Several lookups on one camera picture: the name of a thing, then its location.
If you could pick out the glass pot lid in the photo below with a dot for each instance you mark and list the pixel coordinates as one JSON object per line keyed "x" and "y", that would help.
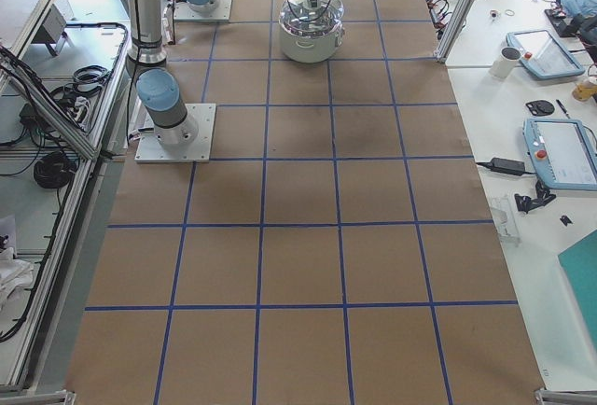
{"x": 297, "y": 17}

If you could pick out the light green cooking pot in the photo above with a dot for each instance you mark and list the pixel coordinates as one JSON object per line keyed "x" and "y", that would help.
{"x": 310, "y": 49}

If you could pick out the white mug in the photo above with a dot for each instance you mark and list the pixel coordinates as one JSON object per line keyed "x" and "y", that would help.
{"x": 505, "y": 62}

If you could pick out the blue teach pendant far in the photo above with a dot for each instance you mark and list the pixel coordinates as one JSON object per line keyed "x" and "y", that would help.
{"x": 544, "y": 55}

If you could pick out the blue teach pendant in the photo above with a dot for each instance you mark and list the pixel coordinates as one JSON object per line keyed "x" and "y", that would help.
{"x": 544, "y": 55}
{"x": 561, "y": 153}

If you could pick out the black computer mouse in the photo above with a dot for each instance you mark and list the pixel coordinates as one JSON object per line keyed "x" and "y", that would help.
{"x": 540, "y": 108}

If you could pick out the black power adapter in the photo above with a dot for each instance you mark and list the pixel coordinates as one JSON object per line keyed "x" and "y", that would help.
{"x": 505, "y": 166}

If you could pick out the blue teach pendant near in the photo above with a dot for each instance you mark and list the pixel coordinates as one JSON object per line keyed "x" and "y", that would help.
{"x": 561, "y": 153}

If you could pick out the teal board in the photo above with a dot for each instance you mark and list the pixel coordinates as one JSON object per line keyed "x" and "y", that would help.
{"x": 579, "y": 264}

